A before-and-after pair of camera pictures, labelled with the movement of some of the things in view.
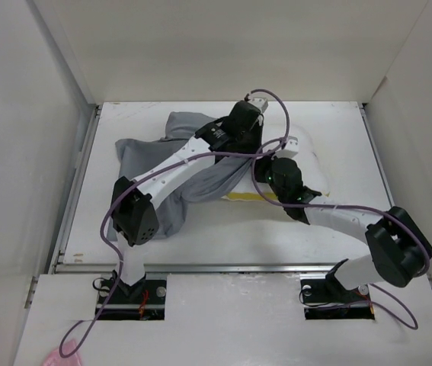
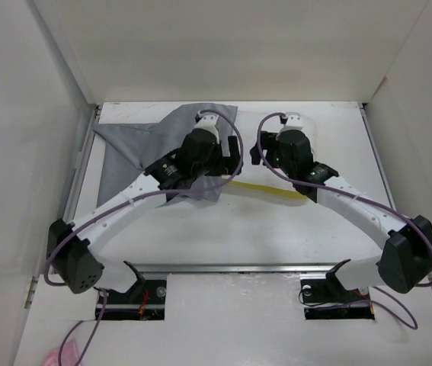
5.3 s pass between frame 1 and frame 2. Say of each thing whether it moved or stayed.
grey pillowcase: moved
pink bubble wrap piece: stayed
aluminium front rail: stayed
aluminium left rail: stayed
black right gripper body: moved
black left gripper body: moved
